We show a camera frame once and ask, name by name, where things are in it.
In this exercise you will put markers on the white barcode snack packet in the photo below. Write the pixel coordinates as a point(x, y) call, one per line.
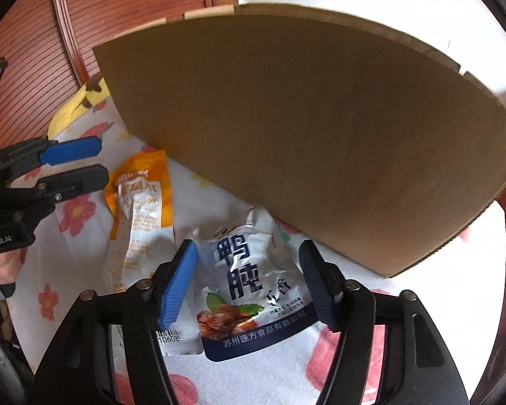
point(181, 341)

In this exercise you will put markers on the wooden headboard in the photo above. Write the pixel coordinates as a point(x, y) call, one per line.
point(130, 0)

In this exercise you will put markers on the brown cardboard box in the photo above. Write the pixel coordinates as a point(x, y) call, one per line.
point(299, 135)

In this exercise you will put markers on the yellow plush toy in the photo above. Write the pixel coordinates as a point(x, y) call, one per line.
point(74, 109)

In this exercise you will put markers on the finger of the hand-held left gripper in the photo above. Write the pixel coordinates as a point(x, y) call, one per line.
point(71, 150)
point(82, 179)

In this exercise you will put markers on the white strawberry flower blanket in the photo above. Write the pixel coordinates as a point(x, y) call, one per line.
point(257, 379)

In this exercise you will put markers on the white and blue snack packet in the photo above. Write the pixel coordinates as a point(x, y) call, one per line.
point(244, 270)

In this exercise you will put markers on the orange snack packet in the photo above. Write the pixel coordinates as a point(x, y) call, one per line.
point(143, 185)

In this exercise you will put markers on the person's left hand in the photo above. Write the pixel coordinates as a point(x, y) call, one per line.
point(6, 268)

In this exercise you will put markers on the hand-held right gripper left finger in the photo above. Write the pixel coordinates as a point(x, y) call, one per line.
point(177, 287)

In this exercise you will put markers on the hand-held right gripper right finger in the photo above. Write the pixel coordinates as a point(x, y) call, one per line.
point(320, 291)

